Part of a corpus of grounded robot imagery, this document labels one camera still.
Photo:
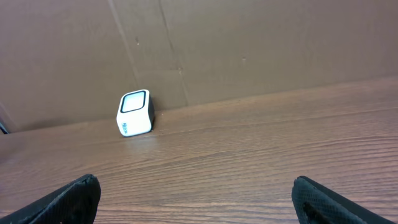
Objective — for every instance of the white barcode scanner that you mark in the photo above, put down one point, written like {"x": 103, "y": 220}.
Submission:
{"x": 136, "y": 113}

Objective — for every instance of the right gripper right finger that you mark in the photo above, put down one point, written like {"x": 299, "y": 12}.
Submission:
{"x": 316, "y": 204}

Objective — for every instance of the grey plastic mesh basket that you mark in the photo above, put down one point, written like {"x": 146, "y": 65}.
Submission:
{"x": 3, "y": 129}

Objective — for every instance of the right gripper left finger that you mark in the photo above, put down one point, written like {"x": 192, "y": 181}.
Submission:
{"x": 76, "y": 202}

